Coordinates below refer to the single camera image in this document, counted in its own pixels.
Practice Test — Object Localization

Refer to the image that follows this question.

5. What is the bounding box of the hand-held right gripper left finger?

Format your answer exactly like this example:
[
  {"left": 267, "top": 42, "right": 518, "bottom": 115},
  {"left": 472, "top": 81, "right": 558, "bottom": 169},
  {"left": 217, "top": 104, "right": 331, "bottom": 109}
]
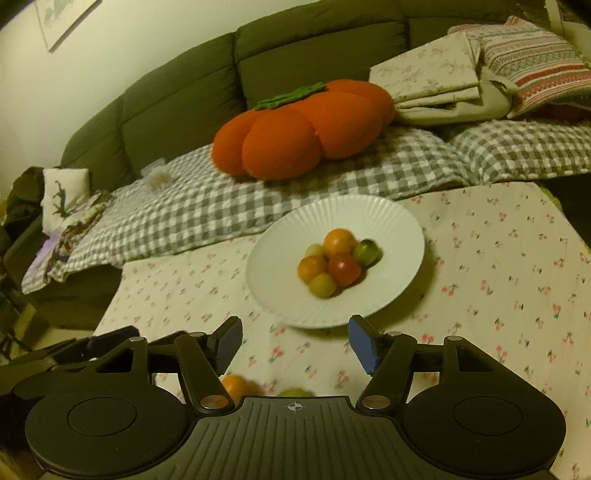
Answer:
[{"left": 92, "top": 316, "right": 244, "bottom": 412}]

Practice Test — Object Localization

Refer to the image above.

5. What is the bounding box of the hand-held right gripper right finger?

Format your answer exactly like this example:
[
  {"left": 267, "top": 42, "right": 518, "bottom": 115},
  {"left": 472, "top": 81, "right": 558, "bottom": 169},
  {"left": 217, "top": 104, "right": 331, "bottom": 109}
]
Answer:
[{"left": 348, "top": 315, "right": 522, "bottom": 411}]

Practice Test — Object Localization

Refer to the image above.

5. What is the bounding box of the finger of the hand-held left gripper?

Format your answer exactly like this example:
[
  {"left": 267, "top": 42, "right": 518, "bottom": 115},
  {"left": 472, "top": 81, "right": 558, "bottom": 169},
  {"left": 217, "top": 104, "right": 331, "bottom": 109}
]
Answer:
[{"left": 87, "top": 325, "right": 141, "bottom": 358}]

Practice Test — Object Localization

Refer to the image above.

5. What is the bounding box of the orange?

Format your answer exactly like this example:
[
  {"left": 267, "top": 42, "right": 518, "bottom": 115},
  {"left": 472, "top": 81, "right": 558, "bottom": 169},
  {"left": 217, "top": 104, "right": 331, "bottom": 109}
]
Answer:
[
  {"left": 323, "top": 228, "right": 358, "bottom": 256},
  {"left": 298, "top": 255, "right": 329, "bottom": 283},
  {"left": 221, "top": 374, "right": 262, "bottom": 403}
]

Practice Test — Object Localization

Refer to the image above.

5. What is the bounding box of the red apple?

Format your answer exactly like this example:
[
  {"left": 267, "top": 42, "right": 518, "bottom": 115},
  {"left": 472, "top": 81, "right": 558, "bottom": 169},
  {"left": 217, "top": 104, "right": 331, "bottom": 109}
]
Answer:
[{"left": 329, "top": 253, "right": 362, "bottom": 287}]

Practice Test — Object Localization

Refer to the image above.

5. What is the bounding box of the white ribbed plate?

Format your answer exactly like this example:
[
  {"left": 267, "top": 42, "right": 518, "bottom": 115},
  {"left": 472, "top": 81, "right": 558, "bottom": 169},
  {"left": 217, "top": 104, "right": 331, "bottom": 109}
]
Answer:
[{"left": 246, "top": 195, "right": 426, "bottom": 329}]

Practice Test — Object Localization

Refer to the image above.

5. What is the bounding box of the purple cloth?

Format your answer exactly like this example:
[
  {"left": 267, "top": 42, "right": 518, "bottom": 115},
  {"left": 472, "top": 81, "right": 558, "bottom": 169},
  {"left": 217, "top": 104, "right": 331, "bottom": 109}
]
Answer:
[{"left": 21, "top": 235, "right": 61, "bottom": 294}]

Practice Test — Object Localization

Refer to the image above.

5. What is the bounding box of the brown patterned cloth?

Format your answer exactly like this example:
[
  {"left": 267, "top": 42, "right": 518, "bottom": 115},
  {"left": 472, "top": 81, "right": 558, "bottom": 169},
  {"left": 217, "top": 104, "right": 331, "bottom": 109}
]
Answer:
[{"left": 48, "top": 191, "right": 114, "bottom": 282}]

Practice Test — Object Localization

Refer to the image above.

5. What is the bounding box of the cherry print tablecloth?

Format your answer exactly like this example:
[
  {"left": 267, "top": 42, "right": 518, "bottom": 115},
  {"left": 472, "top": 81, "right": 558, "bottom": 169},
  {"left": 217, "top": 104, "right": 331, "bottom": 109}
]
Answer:
[{"left": 92, "top": 182, "right": 591, "bottom": 480}]

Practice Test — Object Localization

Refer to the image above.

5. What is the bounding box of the grey checked blanket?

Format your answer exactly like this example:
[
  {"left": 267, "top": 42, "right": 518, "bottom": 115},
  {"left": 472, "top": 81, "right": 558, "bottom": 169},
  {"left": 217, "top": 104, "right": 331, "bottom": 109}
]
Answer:
[{"left": 21, "top": 121, "right": 591, "bottom": 296}]

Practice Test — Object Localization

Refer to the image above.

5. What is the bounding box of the white tree print pillow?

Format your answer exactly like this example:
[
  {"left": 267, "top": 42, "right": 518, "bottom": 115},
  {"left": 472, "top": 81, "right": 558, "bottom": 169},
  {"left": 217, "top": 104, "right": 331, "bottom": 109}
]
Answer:
[{"left": 42, "top": 167, "right": 89, "bottom": 229}]

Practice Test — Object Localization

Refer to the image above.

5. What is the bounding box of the dark clothes pile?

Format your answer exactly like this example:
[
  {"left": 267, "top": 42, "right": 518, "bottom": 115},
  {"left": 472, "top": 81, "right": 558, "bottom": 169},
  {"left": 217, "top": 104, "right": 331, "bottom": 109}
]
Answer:
[{"left": 0, "top": 166, "right": 47, "bottom": 259}]

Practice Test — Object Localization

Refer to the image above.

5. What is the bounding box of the white fluffy toy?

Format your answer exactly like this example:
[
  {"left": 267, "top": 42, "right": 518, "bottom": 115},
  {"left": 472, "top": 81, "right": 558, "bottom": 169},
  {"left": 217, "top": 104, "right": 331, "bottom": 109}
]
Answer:
[{"left": 141, "top": 159, "right": 171, "bottom": 190}]

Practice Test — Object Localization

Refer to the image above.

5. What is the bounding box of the orange pumpkin cushion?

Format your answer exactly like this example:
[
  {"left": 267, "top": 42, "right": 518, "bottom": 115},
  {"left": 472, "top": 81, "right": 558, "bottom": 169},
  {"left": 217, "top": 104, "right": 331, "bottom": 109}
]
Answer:
[{"left": 212, "top": 79, "right": 397, "bottom": 180}]

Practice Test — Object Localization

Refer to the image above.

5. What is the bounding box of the dark green sofa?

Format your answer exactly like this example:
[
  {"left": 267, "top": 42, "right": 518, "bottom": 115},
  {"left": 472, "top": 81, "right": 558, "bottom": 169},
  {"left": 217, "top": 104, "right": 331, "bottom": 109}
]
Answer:
[{"left": 0, "top": 0, "right": 591, "bottom": 329}]

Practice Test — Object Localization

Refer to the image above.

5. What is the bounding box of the grey folded cloth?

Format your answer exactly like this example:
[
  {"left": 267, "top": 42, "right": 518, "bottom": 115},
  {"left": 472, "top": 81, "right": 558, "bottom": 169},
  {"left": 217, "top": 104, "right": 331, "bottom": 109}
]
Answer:
[{"left": 394, "top": 78, "right": 520, "bottom": 127}]

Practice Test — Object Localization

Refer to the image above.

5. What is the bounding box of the folded floral cloth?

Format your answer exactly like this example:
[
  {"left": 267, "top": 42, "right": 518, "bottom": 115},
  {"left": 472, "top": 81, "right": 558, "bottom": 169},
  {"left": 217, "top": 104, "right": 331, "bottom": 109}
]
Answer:
[{"left": 369, "top": 31, "right": 483, "bottom": 109}]

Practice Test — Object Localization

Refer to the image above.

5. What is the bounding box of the striped knitted pillow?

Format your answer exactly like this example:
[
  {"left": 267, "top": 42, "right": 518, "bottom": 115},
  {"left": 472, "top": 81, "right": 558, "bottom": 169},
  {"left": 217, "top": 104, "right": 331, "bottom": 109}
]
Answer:
[{"left": 448, "top": 16, "right": 591, "bottom": 119}]

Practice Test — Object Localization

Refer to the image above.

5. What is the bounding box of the framed wall picture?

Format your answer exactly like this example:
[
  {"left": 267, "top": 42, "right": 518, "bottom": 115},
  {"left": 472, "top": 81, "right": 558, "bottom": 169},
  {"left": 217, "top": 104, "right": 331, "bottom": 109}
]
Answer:
[{"left": 34, "top": 0, "right": 103, "bottom": 52}]

